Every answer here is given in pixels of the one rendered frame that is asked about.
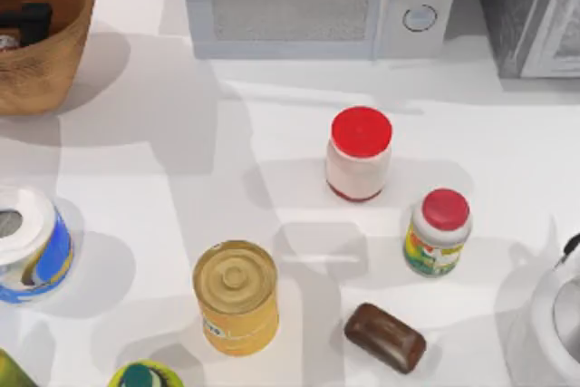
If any white jar with red lid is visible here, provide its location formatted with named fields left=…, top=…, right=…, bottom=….
left=324, top=106, right=393, bottom=203

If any yellow can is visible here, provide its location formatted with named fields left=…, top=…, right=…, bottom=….
left=192, top=240, right=280, bottom=357

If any green labelled jar red lid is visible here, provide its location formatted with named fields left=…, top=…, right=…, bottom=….
left=402, top=188, right=474, bottom=278

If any pale microwave oven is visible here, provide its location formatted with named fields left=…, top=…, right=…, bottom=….
left=177, top=0, right=467, bottom=62

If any brown bread loaf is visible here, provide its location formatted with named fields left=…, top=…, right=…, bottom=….
left=343, top=302, right=428, bottom=375

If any microwave knob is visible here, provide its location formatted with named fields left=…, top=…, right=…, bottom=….
left=402, top=4, right=440, bottom=34

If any brown woven basket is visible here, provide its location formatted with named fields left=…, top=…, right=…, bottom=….
left=0, top=0, right=97, bottom=117

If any blue and white paper roll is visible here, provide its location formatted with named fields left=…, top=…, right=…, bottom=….
left=0, top=185, right=74, bottom=305

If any black object in basket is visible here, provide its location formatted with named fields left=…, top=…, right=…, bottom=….
left=0, top=2, right=53, bottom=49

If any white kettle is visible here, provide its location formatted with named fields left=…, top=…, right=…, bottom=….
left=510, top=232, right=580, bottom=387

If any green box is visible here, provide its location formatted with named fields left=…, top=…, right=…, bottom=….
left=0, top=348, right=38, bottom=387

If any microwave door handle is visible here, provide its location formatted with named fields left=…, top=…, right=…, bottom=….
left=372, top=0, right=392, bottom=61

